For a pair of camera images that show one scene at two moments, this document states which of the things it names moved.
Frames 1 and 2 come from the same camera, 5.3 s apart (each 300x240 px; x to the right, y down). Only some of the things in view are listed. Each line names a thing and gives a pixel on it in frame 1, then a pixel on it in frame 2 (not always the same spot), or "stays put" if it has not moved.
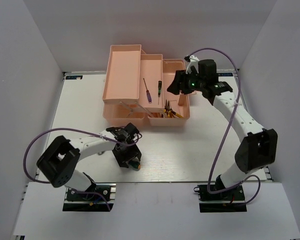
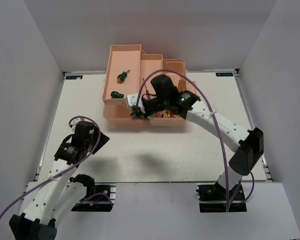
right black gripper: [180, 77] → [146, 113]
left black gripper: [134, 151] → [104, 139]
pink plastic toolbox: [135, 88] stays put
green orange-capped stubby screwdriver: [135, 165] → [121, 77]
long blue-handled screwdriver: [148, 95] stays put
